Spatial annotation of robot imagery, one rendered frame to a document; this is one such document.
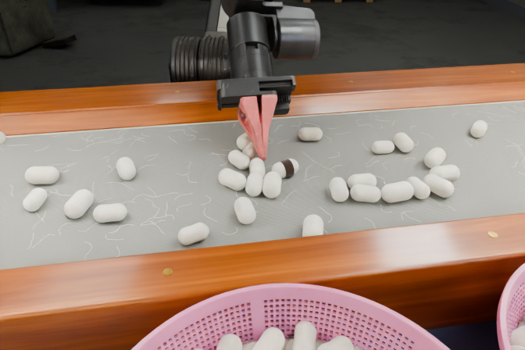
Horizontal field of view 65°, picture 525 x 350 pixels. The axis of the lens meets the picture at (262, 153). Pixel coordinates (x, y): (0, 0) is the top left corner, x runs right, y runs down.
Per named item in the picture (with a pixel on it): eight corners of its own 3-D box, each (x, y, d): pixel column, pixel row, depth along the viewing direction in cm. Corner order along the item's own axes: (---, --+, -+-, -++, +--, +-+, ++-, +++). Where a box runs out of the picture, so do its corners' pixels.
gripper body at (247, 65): (298, 87, 53) (289, 38, 55) (217, 92, 52) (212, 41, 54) (289, 109, 59) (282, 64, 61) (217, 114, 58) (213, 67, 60)
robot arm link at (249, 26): (223, 30, 61) (228, 4, 56) (268, 30, 63) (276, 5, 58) (227, 70, 59) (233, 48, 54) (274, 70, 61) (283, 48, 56)
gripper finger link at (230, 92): (285, 148, 50) (275, 80, 53) (226, 153, 49) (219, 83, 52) (277, 166, 56) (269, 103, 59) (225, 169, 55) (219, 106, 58)
